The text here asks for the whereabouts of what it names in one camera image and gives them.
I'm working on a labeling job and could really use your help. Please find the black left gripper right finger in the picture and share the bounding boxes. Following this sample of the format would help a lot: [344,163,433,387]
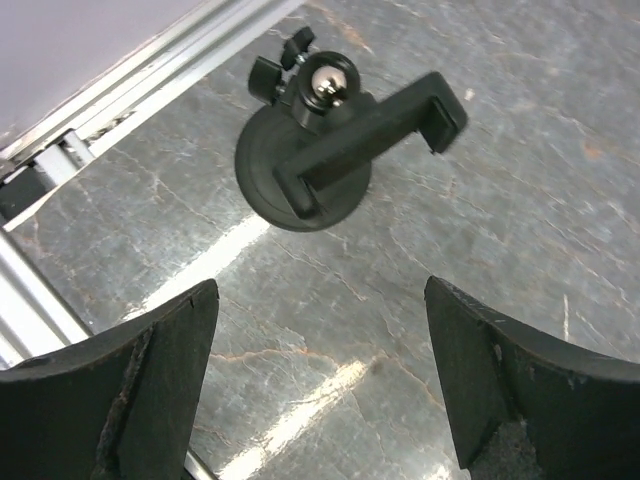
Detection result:
[424,276,639,479]

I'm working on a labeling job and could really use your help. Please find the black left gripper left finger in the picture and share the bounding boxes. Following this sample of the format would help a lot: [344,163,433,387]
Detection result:
[1,279,219,479]

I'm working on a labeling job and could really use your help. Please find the black round-base phone stand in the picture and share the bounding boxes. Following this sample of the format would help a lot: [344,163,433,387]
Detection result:
[234,26,468,232]

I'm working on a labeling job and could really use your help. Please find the aluminium frame rail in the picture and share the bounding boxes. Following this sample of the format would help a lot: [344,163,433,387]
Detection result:
[0,0,306,480]

